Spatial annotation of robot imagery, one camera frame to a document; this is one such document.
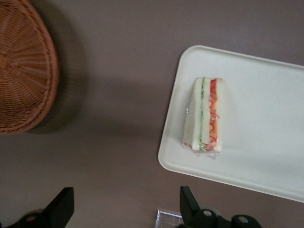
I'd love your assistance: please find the round brown wicker basket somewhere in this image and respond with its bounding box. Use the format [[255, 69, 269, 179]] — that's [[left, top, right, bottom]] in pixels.
[[0, 0, 60, 136]]

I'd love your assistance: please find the triangle sandwich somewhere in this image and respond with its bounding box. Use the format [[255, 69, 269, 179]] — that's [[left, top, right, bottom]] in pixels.
[[182, 76, 225, 161]]

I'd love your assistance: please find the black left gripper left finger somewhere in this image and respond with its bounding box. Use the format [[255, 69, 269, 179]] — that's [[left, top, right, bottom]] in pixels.
[[0, 187, 75, 228]]

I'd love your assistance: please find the cream plastic tray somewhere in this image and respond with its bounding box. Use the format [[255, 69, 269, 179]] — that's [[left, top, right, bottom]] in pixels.
[[157, 45, 304, 204]]

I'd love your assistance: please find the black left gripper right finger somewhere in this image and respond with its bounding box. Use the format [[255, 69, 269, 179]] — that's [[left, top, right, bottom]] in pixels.
[[177, 185, 265, 228]]

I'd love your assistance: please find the clear acrylic bottle rack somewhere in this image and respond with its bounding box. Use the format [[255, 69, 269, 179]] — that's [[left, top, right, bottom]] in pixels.
[[155, 209, 184, 228]]

